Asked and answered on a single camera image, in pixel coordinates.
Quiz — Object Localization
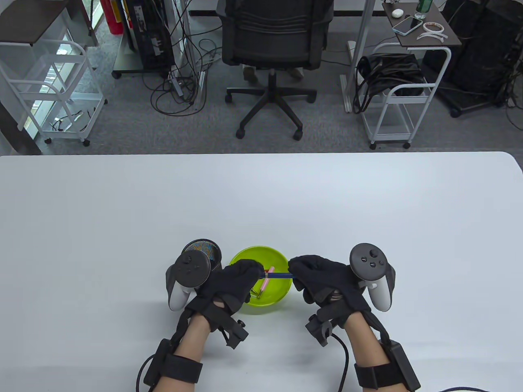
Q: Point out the black computer tower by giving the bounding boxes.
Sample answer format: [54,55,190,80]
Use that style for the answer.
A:
[123,0,176,73]

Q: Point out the person's left hand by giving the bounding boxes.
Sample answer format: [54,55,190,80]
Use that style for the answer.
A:
[187,259,264,325]

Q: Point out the black equipment case on wheels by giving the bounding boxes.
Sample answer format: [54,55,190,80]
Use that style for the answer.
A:
[421,0,523,119]

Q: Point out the right glove-mounted grey controller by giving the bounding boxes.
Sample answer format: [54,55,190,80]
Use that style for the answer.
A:
[349,243,396,312]

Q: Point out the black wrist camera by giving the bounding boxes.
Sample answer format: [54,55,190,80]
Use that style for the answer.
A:
[305,306,349,348]
[203,301,249,350]

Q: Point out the person's left forearm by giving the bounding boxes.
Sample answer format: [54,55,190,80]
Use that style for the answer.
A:
[157,314,212,392]

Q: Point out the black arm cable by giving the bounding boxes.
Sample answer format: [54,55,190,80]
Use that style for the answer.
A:
[136,354,156,392]
[331,333,489,392]

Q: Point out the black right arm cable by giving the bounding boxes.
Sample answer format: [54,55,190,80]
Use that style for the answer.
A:
[331,333,489,392]

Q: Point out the black left forearm strap pack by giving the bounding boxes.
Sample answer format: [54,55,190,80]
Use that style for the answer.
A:
[143,338,204,387]

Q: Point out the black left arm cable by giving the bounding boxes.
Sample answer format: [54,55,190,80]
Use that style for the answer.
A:
[136,354,156,392]

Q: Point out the black forearm strap pack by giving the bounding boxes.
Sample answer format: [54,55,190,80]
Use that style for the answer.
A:
[353,340,422,392]
[143,338,204,387]

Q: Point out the brown side table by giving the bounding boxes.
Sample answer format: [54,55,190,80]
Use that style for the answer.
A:
[0,0,101,47]

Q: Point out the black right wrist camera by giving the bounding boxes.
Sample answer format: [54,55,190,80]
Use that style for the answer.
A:
[305,306,349,348]

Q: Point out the person's right hand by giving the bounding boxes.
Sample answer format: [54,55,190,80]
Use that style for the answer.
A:
[288,255,371,327]

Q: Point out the white cart with brown top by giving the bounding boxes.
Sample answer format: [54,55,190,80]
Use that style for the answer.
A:
[356,0,462,150]

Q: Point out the white rolling cart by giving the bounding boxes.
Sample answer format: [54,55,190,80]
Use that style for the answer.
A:
[0,39,109,147]

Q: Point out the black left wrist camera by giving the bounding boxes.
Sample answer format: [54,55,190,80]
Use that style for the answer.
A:
[203,301,249,350]

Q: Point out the tangle of black floor cables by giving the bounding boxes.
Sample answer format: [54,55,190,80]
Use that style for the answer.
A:
[141,0,223,117]

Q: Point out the black office chair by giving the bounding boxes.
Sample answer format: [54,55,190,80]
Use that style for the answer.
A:
[215,0,335,141]

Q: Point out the black right forearm strap pack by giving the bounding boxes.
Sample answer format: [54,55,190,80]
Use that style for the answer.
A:
[353,340,422,392]

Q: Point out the red fire extinguisher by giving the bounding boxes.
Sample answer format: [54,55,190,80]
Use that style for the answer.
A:
[99,0,123,35]

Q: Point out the person's right forearm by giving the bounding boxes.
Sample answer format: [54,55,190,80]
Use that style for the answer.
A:
[345,311,393,392]

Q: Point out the black bag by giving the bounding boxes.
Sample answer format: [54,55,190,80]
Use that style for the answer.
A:
[352,53,427,115]

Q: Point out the left glove-mounted grey controller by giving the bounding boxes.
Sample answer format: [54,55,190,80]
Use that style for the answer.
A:
[165,250,213,312]

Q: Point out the lime green bowl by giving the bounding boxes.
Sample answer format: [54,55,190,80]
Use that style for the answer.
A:
[229,245,293,307]

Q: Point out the black mesh pen holder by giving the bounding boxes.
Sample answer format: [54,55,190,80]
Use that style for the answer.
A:
[180,239,223,288]

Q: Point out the glove-mounted grey controller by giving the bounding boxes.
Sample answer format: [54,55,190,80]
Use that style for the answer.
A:
[165,250,213,312]
[349,243,396,312]

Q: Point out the smartphone with light case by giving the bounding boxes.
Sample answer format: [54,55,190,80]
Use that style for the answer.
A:
[392,16,424,36]

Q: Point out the white desk leg frame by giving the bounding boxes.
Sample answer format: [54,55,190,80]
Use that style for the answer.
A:
[339,0,376,114]

